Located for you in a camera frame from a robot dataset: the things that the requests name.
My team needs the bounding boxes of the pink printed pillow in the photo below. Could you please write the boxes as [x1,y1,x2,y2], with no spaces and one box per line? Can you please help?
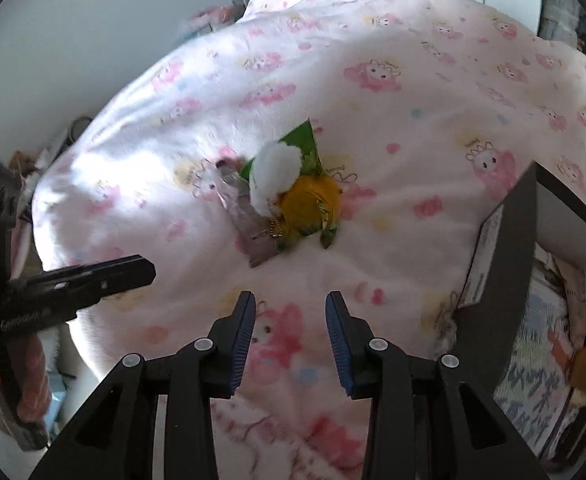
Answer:
[180,4,244,38]

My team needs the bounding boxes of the person's left hand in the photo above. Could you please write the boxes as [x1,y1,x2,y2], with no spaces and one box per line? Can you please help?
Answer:
[14,332,52,425]

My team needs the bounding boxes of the white pompom keychain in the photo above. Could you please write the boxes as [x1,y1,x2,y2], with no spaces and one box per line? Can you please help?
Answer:
[249,140,302,241]

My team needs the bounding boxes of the green yellow corn packet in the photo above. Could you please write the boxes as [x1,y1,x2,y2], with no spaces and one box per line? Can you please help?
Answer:
[238,117,345,252]

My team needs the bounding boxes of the mauve cream tube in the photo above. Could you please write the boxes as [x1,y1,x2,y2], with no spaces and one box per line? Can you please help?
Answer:
[215,157,284,267]

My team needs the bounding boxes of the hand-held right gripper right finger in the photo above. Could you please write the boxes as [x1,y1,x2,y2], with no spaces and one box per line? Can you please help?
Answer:
[325,290,549,480]

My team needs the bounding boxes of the cluttered storage shelves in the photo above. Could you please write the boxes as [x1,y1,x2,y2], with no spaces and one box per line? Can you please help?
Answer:
[538,0,586,76]

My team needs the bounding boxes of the pink cartoon printed blanket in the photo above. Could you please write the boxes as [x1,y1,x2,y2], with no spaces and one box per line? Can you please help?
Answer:
[30,0,586,480]

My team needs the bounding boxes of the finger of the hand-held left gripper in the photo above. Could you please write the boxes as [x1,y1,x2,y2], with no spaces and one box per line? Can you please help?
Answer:
[43,256,157,302]

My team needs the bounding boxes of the black cardboard box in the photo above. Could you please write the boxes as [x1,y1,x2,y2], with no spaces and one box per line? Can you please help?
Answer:
[450,160,586,476]

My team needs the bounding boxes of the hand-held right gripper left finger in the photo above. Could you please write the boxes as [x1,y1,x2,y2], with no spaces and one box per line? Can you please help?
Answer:
[28,290,257,480]

